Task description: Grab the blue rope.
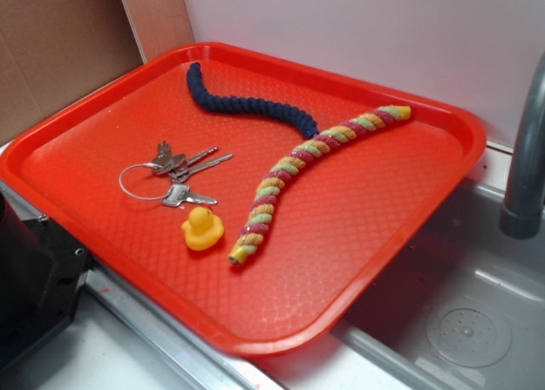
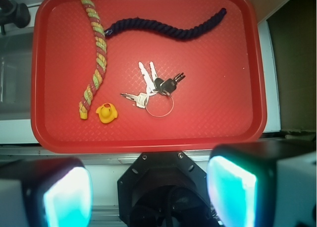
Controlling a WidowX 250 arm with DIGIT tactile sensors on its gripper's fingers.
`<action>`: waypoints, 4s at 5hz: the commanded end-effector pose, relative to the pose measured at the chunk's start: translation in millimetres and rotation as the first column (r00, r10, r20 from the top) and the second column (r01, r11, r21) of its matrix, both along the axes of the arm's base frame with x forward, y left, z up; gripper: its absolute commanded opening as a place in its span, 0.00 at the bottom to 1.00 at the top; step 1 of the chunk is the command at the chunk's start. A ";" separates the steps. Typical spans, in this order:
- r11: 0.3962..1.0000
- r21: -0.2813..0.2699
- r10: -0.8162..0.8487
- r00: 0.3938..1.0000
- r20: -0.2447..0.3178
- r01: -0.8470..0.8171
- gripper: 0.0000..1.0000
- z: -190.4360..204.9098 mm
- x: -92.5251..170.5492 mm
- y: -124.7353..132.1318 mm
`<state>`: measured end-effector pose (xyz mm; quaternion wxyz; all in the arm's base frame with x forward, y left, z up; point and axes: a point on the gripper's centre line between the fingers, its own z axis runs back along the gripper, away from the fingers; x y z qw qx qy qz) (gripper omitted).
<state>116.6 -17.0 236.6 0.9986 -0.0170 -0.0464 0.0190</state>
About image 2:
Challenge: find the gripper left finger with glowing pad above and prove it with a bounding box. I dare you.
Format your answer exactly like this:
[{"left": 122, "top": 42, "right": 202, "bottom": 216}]
[{"left": 0, "top": 157, "right": 93, "bottom": 227}]

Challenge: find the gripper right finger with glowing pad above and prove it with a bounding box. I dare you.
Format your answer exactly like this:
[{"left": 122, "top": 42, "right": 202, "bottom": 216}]
[{"left": 207, "top": 140, "right": 317, "bottom": 227}]

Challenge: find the dark blue twisted rope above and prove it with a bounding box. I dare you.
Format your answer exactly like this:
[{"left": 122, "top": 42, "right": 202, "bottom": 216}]
[{"left": 104, "top": 7, "right": 227, "bottom": 42}]

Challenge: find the yellow rubber duck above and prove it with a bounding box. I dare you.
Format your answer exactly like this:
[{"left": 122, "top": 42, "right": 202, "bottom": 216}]
[{"left": 96, "top": 103, "right": 118, "bottom": 124}]

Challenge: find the black head key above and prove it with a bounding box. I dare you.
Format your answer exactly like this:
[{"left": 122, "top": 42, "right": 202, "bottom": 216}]
[{"left": 154, "top": 72, "right": 186, "bottom": 95}]

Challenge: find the long silver key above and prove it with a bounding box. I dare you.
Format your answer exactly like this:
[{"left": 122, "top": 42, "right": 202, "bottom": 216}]
[
  {"left": 149, "top": 61, "right": 158, "bottom": 93},
  {"left": 138, "top": 61, "right": 155, "bottom": 95}
]

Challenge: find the red plastic tray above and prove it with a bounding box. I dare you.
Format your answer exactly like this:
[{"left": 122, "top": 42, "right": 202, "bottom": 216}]
[{"left": 31, "top": 0, "right": 266, "bottom": 154}]

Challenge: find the black clamp knob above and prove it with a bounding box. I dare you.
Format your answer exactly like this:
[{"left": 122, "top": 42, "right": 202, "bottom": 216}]
[{"left": 0, "top": 0, "right": 31, "bottom": 36}]

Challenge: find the black octagonal mount plate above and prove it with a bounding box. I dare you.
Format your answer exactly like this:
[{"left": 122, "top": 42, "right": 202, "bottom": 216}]
[{"left": 117, "top": 152, "right": 218, "bottom": 227}]

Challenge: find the silver key on ring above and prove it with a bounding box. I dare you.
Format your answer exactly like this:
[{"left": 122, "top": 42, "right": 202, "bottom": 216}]
[{"left": 120, "top": 93, "right": 149, "bottom": 109}]

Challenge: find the red yellow green twisted rope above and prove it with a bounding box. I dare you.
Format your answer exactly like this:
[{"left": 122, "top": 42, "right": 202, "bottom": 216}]
[{"left": 78, "top": 0, "right": 108, "bottom": 120}]

